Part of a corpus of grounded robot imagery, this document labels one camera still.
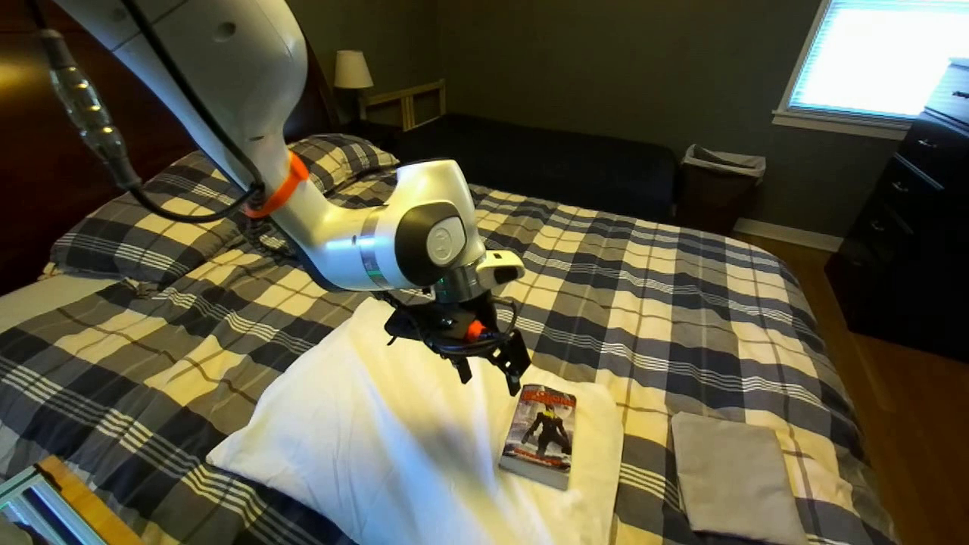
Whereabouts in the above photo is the grey bedding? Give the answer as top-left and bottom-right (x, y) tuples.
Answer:
(670, 408), (812, 541)

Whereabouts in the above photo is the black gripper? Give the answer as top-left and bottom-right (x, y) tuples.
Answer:
(381, 284), (537, 400)

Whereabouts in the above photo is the plaid pillow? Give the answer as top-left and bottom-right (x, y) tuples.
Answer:
(50, 131), (403, 296)

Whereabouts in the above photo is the white pillow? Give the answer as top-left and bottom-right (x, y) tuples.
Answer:
(206, 296), (627, 545)

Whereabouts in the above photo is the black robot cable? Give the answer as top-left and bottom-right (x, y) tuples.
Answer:
(27, 0), (271, 226)

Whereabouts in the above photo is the black futon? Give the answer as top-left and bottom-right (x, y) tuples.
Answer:
(345, 108), (682, 225)

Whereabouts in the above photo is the dark wooden headboard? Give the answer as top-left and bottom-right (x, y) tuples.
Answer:
(0, 0), (195, 296)

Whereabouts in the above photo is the plaid yellow grey comforter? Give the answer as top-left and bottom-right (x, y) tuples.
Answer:
(0, 179), (902, 545)

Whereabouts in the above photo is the wooden shelf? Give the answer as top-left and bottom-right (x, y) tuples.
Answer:
(359, 76), (447, 134)

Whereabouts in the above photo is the bright window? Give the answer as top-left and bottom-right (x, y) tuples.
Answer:
(771, 0), (969, 141)

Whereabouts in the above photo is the paperback book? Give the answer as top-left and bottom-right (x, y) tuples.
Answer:
(497, 382), (582, 494)

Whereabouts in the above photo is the white bed sheet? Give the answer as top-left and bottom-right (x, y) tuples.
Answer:
(0, 270), (120, 336)

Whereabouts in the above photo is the table lamp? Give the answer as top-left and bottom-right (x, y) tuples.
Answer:
(331, 44), (376, 128)

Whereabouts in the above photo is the black dresser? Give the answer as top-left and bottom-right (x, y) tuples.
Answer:
(825, 56), (969, 362)

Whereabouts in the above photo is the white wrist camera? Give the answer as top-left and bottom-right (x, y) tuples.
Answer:
(472, 247), (531, 288)

